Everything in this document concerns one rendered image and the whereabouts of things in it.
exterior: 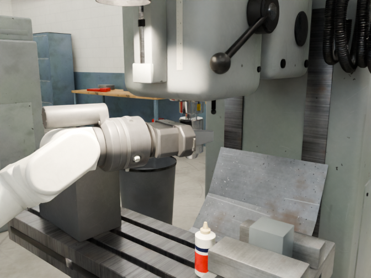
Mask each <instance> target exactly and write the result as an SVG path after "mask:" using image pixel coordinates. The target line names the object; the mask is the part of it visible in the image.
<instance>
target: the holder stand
mask: <svg viewBox="0 0 371 278"><path fill-rule="evenodd" d="M39 209H40V215H41V216H43V217H44V218H46V219H47V220H48V221H50V222H51V223H53V224H54V225H56V226H57V227H58V228H60V229H62V230H63V231H64V232H66V233H67V234H69V235H70V236H71V237H73V238H74V239H76V240H77V241H79V242H82V241H84V240H87V239H90V238H92V237H95V236H97V235H99V234H102V233H104V232H107V231H110V230H112V229H115V228H117V227H120V226H121V207H120V181H119V170H115V171H111V172H105V171H104V170H102V169H101V168H100V167H99V166H97V167H96V169H95V170H90V171H88V172H87V173H86V174H85V175H83V176H82V177H80V178H79V179H78V180H76V181H75V182H74V183H73V184H71V185H70V186H69V187H68V188H66V189H65V190H64V191H62V192H61V193H59V194H58V195H57V196H56V197H54V198H53V199H52V200H51V201H49V202H45V203H40V204H39Z"/></svg>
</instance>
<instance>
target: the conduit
mask: <svg viewBox="0 0 371 278"><path fill-rule="evenodd" d="M348 2H349V0H326V4H325V5H326V6H325V16H324V17H325V19H324V29H323V30H324V31H323V32H324V33H323V43H322V44H323V47H322V48H323V49H322V52H323V57H324V61H325V62H326V63H327V64H328V65H335V64H336V63H338V62H340V66H341V68H342V69H343V70H344V71H345V72H346V73H352V72H354V71H355V70H356V68H357V66H359V67H360V68H366V67H368V69H369V72H370V73H371V24H369V23H370V22H369V18H370V17H369V16H370V15H369V13H370V12H369V11H370V0H357V7H356V8H357V9H356V18H355V26H354V33H353V39H352V43H351V50H350V53H349V50H348V44H349V39H350V35H351V28H352V27H351V26H352V25H351V24H352V19H346V16H347V15H346V14H347V13H346V12H347V8H348ZM369 25H370V26H369ZM369 27H370V29H369ZM369 30H370V31H369ZM334 36H335V37H334ZM334 38H335V39H334ZM334 40H335V46H336V49H335V51H334Z"/></svg>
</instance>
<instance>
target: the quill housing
mask: <svg viewBox="0 0 371 278"><path fill-rule="evenodd" d="M248 1H249V0H166V38H167V81H166V82H164V83H134V82H133V64H134V63H135V60H134V25H133V6H122V15H123V44H124V74H125V86H126V88H127V90H128V91H129V92H130V93H131V94H133V95H135V96H138V97H150V98H164V99H178V100H191V101H212V100H219V99H227V98H234V97H241V96H246V95H250V94H252V93H254V92H255V91H256V90H257V88H258V86H259V79H260V71H261V42H262V34H255V33H254V34H253V35H252V36H251V37H250V38H249V39H248V40H247V41H246V42H245V43H244V45H243V46H242V47H241V48H240V49H239V50H238V51H237V52H236V53H235V54H234V55H233V56H232V57H231V58H230V60H231V67H230V69H229V70H228V71H227V72H226V73H224V74H216V73H214V72H213V71H212V70H211V68H210V59H211V57H212V56H213V55H214V54H216V53H218V52H223V53H225V52H226V51H227V50H228V49H229V48H230V47H231V46H232V44H233V43H234V42H235V41H236V40H237V39H238V38H239V37H240V36H241V35H242V34H243V33H244V32H245V31H246V30H247V29H248V28H249V27H250V26H249V24H248V20H247V5H248Z"/></svg>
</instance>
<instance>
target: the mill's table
mask: <svg viewBox="0 0 371 278"><path fill-rule="evenodd" d="M7 223H8V233H9V239H11V240H12V241H14V242H16V243H17V244H19V245H20V246H22V247H23V248H25V249H26V250H28V251H30V252H31V253H33V254H35V255H36V256H38V257H39V258H41V259H42V260H44V261H46V262H47V263H49V264H50V265H52V266H54V267H55V268H57V269H59V270H60V271H62V272H63V273H65V274H66V275H68V276H69V277H71V278H201V277H200V276H198V275H197V274H196V273H195V233H192V232H189V231H186V230H184V229H181V228H178V227H176V226H173V225H170V224H168V223H164V222H162V221H159V220H156V219H154V218H151V217H148V216H145V215H142V214H140V213H137V212H135V211H132V210H129V209H126V208H124V207H121V226H120V227H117V228H115V229H112V230H110V231H107V232H104V233H102V234H99V235H97V236H95V237H92V238H90V239H87V240H84V241H82V242H79V241H77V240H76V239H74V238H73V237H71V236H70V235H69V234H67V233H66V232H64V231H63V230H62V229H60V228H58V227H57V226H56V225H54V224H53V223H51V222H50V221H48V220H47V219H46V218H44V217H43V216H41V215H40V209H39V205H37V206H35V207H32V208H28V207H27V211H26V210H23V211H22V212H21V213H20V214H18V215H17V216H15V217H14V218H13V219H11V220H10V221H9V222H7Z"/></svg>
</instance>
